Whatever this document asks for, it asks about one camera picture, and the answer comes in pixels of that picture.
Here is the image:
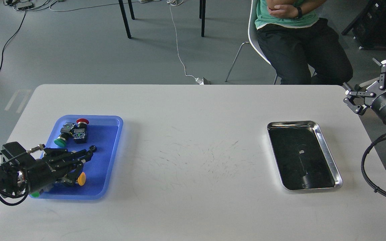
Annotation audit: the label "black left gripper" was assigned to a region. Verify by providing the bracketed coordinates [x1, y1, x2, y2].
[25, 148, 94, 194]

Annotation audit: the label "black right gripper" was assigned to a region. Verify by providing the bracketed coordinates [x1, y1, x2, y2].
[342, 58, 386, 125]

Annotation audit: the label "small black gear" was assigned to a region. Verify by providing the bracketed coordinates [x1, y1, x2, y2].
[89, 145, 97, 153]

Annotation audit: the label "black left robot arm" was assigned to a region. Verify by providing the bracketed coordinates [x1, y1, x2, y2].
[0, 142, 97, 206]

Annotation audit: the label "blue plastic tray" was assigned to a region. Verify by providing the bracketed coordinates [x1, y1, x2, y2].
[38, 115, 124, 200]

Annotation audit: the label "silver metal tray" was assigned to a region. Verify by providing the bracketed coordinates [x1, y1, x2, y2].
[267, 120, 343, 192]

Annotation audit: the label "person's hand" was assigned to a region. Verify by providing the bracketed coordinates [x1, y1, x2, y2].
[268, 4, 299, 19]

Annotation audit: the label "black equipment case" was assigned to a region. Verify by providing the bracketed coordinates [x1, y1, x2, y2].
[341, 0, 386, 51]

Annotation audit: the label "seated person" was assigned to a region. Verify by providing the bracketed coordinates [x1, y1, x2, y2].
[255, 0, 353, 86]

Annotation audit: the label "black wristwatch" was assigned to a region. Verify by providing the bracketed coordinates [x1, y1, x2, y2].
[294, 6, 303, 19]

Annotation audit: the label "white chair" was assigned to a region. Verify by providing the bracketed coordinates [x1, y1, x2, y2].
[225, 0, 317, 85]

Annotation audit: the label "black table legs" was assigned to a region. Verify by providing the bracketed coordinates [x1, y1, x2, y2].
[118, 0, 207, 39]

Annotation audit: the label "yellow push button switch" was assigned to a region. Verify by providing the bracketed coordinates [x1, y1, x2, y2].
[74, 172, 87, 186]

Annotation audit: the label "dark green push button switch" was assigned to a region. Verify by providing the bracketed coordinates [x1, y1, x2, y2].
[54, 122, 75, 148]

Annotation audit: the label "red push button switch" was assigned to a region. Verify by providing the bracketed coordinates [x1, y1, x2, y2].
[72, 118, 89, 144]

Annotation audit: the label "light green push button switch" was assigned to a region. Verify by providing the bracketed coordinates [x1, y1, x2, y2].
[30, 190, 44, 198]

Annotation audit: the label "black floor cable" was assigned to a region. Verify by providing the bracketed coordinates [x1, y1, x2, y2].
[0, 0, 140, 97]

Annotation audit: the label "white charger cable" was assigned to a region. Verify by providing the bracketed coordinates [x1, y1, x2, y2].
[167, 0, 211, 85]

